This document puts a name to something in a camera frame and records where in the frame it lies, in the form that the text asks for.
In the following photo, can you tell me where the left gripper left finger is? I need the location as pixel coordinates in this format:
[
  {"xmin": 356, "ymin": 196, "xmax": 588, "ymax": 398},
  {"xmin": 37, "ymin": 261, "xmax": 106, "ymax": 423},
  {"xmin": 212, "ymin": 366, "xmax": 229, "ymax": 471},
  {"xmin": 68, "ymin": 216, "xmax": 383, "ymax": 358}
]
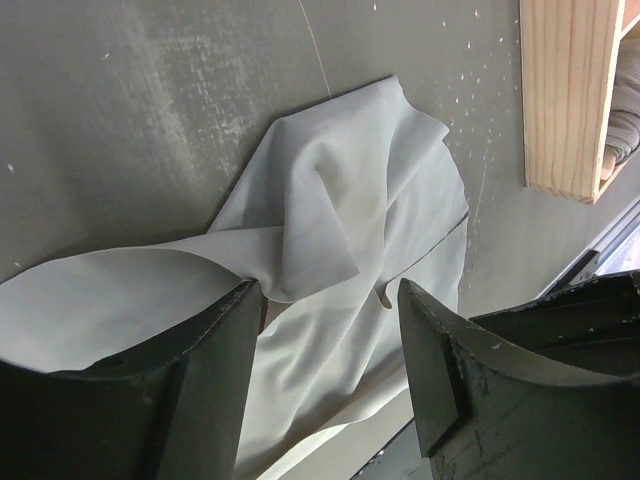
[{"xmin": 1, "ymin": 281, "xmax": 263, "ymax": 479}]

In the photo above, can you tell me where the wooden compartment tray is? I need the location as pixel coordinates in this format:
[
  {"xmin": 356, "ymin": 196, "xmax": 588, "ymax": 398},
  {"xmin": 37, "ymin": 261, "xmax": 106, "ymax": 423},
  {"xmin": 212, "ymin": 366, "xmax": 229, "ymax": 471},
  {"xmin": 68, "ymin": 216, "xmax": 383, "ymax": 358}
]
[{"xmin": 519, "ymin": 1, "xmax": 639, "ymax": 204}]

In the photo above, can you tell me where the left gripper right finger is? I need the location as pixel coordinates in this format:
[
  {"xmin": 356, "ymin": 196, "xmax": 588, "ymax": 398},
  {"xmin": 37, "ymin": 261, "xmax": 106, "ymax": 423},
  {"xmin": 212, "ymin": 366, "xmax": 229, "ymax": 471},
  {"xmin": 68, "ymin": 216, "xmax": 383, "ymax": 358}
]
[{"xmin": 398, "ymin": 271, "xmax": 639, "ymax": 479}]

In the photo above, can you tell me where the grey rolled garment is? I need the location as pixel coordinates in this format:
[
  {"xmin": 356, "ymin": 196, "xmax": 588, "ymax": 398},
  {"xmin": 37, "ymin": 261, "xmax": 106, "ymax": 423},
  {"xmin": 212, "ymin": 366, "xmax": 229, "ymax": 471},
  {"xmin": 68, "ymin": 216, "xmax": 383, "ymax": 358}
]
[{"xmin": 601, "ymin": 64, "xmax": 639, "ymax": 179}]

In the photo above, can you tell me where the grey underwear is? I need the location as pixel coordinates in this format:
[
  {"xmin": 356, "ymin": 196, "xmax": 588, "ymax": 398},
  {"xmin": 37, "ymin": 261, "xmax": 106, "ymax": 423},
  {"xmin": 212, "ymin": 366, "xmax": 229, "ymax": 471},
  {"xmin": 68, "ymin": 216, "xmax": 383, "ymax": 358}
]
[{"xmin": 1, "ymin": 77, "xmax": 468, "ymax": 479}]

